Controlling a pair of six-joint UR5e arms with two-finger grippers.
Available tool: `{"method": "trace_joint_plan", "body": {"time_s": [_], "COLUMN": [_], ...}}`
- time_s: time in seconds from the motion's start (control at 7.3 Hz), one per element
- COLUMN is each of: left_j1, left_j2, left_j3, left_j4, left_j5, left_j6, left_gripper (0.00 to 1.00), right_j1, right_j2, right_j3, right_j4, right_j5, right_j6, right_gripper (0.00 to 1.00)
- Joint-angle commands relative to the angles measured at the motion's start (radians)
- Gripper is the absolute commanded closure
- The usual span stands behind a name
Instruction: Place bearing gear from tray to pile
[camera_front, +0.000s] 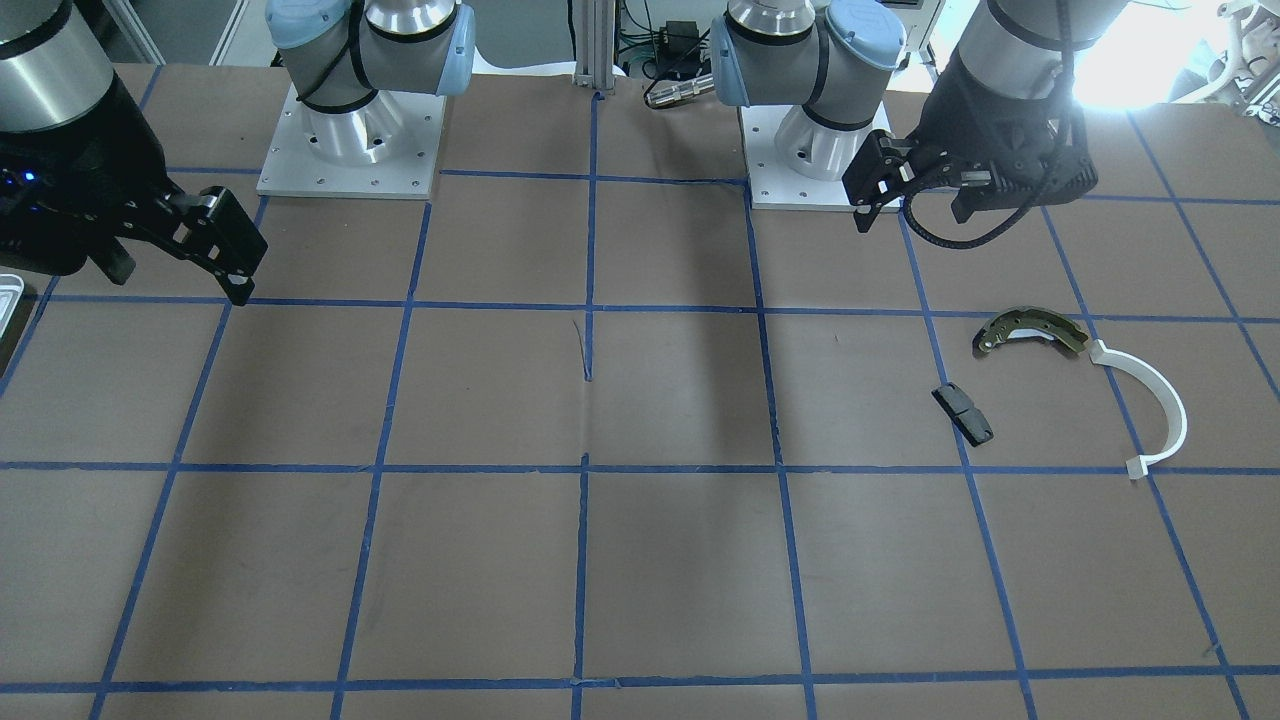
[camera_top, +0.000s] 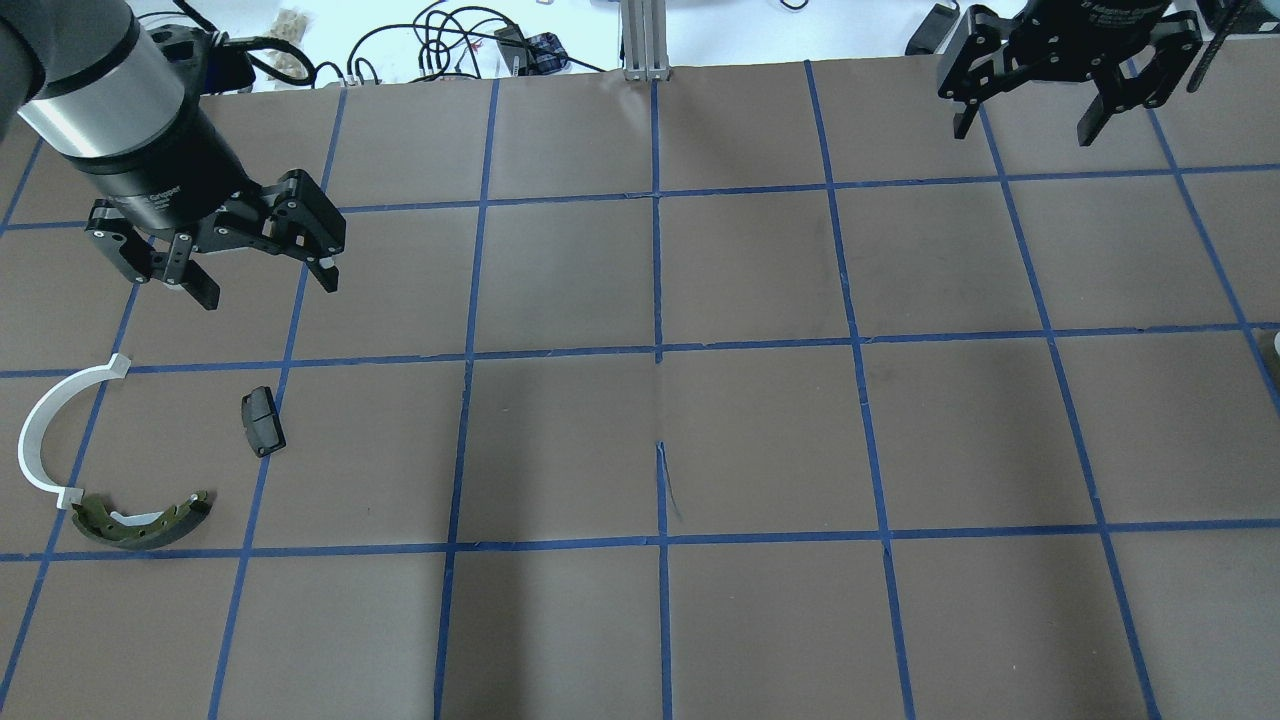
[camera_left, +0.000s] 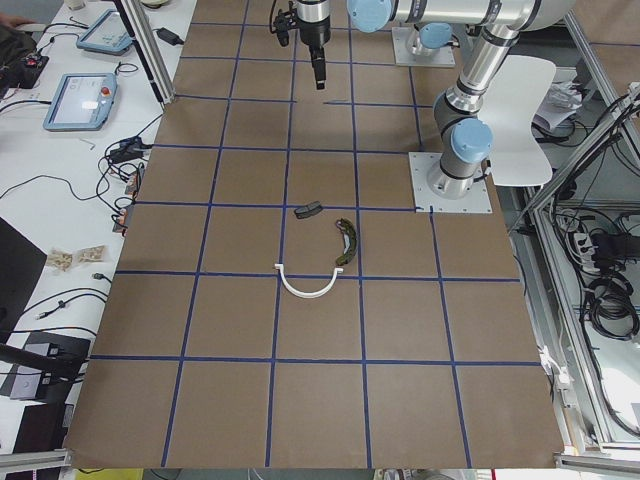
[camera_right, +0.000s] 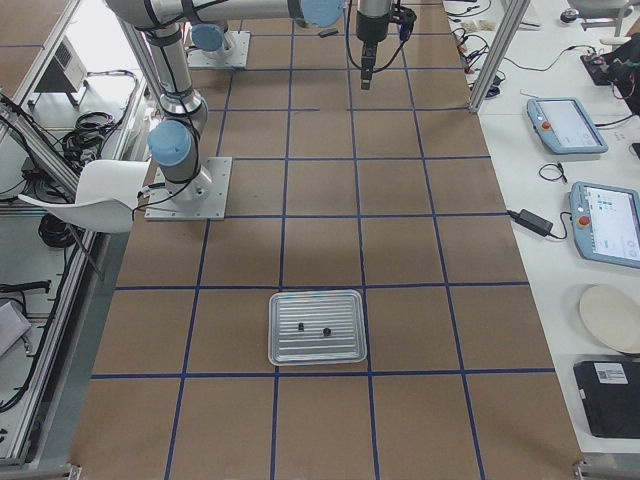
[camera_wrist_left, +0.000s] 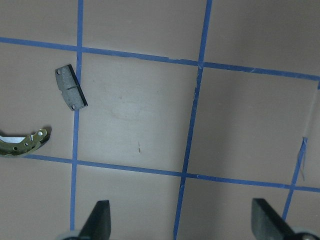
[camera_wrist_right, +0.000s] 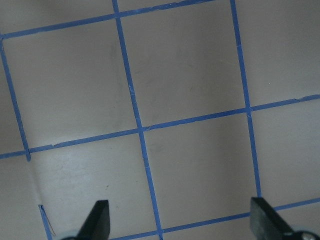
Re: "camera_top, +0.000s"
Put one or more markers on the olive brake shoe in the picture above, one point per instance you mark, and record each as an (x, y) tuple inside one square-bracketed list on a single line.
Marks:
[(99, 522)]

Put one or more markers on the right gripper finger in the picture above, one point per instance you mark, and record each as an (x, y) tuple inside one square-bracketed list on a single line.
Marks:
[(1177, 40), (977, 64)]

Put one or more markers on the white curved plastic piece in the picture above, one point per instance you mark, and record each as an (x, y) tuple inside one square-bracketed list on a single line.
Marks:
[(30, 446)]

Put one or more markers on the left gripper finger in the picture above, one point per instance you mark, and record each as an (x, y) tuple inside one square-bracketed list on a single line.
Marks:
[(307, 225), (139, 262)]

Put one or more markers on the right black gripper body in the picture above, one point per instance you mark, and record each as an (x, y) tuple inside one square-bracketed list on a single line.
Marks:
[(1090, 30)]

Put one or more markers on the black brake pad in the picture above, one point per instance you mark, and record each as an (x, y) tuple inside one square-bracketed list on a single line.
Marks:
[(261, 422)]

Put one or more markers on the aluminium frame post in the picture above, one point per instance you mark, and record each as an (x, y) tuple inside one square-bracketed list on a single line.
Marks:
[(644, 40)]

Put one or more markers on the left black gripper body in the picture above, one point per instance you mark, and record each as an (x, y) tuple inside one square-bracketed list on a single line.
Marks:
[(168, 170)]

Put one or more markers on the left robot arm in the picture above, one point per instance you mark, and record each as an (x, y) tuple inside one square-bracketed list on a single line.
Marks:
[(122, 104)]

